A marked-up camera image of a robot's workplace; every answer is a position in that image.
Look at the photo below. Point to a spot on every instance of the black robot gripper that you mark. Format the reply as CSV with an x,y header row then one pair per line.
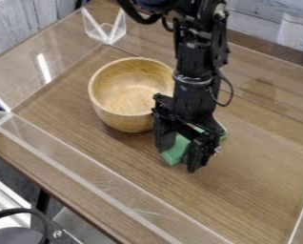
x,y
170,124

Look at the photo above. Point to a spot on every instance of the clear acrylic enclosure wall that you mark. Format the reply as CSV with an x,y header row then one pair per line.
x,y
242,200

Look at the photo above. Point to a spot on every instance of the black table leg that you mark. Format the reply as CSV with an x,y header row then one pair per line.
x,y
43,201

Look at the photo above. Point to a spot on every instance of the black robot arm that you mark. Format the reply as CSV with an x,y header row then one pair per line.
x,y
184,114

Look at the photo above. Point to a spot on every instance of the green rectangular block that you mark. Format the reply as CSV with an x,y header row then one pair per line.
x,y
172,155

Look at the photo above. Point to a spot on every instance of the grey metal bracket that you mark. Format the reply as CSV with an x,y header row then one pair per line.
x,y
54,234

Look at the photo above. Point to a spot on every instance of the white cylindrical container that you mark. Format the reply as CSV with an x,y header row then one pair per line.
x,y
290,35

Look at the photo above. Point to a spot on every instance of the brown wooden bowl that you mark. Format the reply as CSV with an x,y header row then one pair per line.
x,y
120,91

